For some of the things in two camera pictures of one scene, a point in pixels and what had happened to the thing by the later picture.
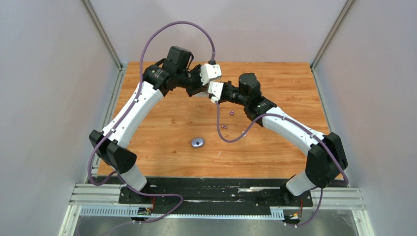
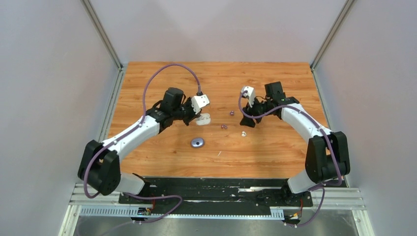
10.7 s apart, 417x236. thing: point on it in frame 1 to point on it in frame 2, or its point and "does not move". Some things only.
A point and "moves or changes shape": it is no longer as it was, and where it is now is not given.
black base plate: (214, 196) does not move
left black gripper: (200, 88) to (189, 103)
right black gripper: (227, 83) to (248, 121)
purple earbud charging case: (196, 142) does not move
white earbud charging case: (202, 94) moves or changes shape
